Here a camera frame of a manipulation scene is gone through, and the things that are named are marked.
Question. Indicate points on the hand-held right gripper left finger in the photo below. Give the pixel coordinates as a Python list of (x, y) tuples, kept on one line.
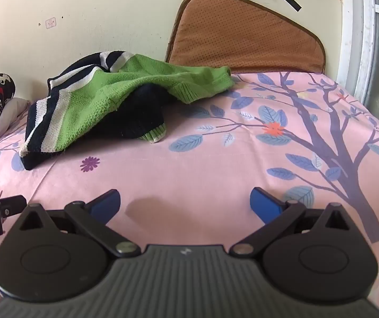
[(105, 202)]

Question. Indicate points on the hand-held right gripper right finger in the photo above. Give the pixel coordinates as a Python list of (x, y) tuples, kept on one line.
[(265, 205)]

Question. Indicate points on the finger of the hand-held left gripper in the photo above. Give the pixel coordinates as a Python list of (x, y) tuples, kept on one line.
[(8, 205)]

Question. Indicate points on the green navy striped knit sweater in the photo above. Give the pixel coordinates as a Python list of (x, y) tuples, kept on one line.
[(96, 99)]

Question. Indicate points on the pink tree print bedsheet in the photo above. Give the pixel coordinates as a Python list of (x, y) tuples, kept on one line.
[(209, 159)]

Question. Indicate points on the white pillow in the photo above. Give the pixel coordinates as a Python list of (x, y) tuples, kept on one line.
[(7, 116)]

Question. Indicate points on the brown perforated cushion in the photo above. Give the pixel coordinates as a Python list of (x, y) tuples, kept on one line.
[(242, 33)]

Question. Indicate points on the small wall sticker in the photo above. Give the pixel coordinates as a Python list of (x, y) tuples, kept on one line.
[(50, 23)]

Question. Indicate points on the white window frame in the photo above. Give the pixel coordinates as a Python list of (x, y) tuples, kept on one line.
[(358, 33)]

